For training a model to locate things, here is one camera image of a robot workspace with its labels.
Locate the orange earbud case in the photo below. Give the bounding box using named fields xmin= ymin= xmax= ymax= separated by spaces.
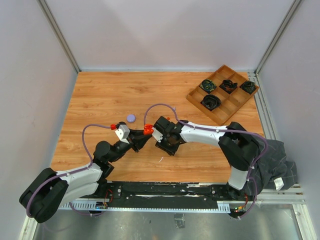
xmin=143 ymin=123 xmax=154 ymax=135

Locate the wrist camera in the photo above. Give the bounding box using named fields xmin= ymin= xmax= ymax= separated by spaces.
xmin=152 ymin=127 xmax=163 ymax=143
xmin=115 ymin=124 xmax=130 ymax=144

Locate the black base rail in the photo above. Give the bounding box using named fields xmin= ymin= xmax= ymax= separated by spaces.
xmin=77 ymin=181 xmax=247 ymax=211

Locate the wooden divided tray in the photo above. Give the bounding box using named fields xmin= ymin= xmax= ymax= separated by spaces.
xmin=185 ymin=65 xmax=261 ymax=129

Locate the purple earbud case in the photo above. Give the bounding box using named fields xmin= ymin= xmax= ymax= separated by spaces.
xmin=126 ymin=114 xmax=136 ymax=123

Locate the rolled dark belt right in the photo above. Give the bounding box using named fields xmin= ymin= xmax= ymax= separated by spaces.
xmin=240 ymin=81 xmax=256 ymax=94

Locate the rolled dark belt top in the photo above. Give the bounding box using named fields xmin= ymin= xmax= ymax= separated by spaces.
xmin=219 ymin=79 xmax=238 ymax=94

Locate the rolled dark belt lower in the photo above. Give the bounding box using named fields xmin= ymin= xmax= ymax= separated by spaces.
xmin=201 ymin=94 xmax=222 ymax=111

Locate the rolled green patterned belt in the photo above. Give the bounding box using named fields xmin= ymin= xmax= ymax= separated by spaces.
xmin=200 ymin=79 xmax=217 ymax=94

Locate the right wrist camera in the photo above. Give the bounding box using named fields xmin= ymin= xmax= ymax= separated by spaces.
xmin=152 ymin=127 xmax=163 ymax=143

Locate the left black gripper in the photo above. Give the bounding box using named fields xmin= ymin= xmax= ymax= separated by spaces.
xmin=108 ymin=128 xmax=152 ymax=163

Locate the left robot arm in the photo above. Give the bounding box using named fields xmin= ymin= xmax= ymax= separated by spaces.
xmin=19 ymin=122 xmax=154 ymax=223

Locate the grey checked cloth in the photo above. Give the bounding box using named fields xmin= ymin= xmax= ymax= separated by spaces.
xmin=243 ymin=139 xmax=298 ymax=196

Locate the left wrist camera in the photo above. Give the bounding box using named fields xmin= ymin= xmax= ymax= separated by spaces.
xmin=115 ymin=124 xmax=130 ymax=144

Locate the rolled dark belt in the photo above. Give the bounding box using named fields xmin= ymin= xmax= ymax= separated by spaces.
xmin=240 ymin=81 xmax=256 ymax=94
xmin=201 ymin=94 xmax=222 ymax=111
xmin=219 ymin=79 xmax=238 ymax=94

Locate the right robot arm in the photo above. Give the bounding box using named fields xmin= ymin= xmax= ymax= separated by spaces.
xmin=151 ymin=116 xmax=268 ymax=200

